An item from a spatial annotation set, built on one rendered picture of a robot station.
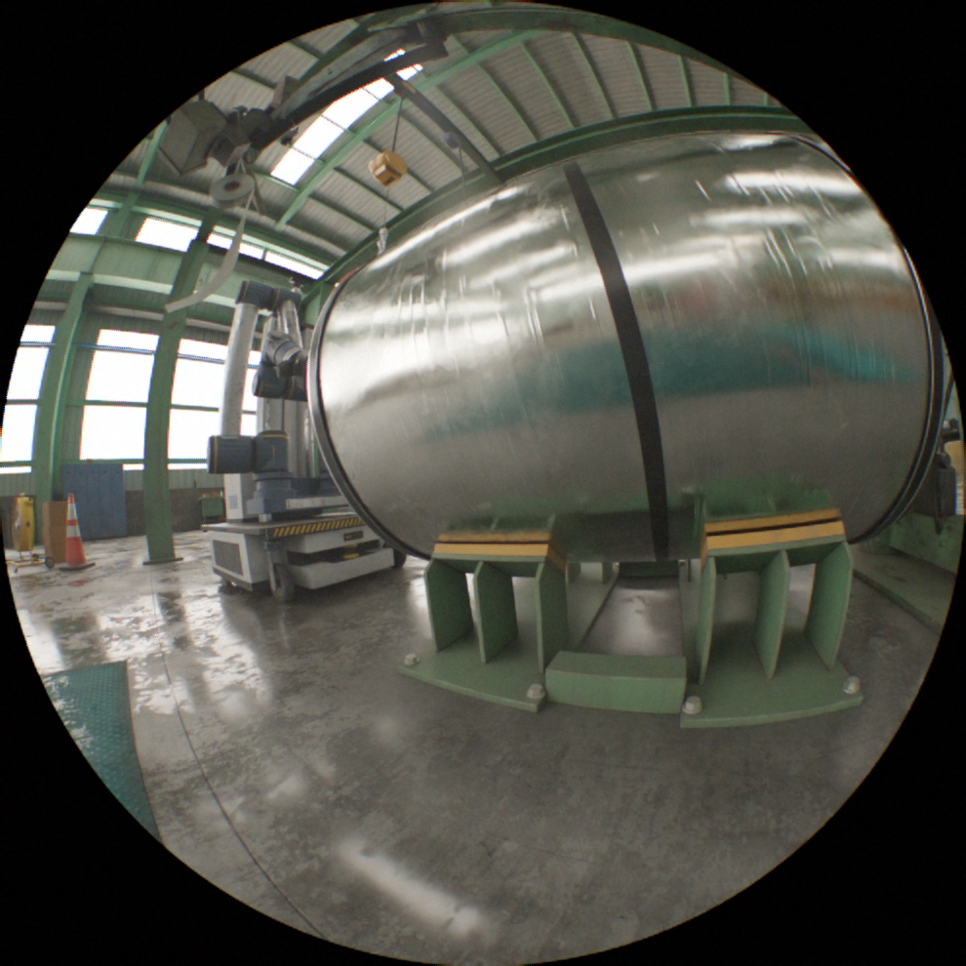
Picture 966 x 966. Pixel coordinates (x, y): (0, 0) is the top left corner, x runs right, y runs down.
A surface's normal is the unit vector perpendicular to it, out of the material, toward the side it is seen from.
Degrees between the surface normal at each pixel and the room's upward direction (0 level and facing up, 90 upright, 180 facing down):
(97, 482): 90
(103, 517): 90
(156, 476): 90
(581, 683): 90
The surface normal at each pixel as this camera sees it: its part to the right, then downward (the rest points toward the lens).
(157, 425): 0.85, -0.09
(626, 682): -0.52, 0.03
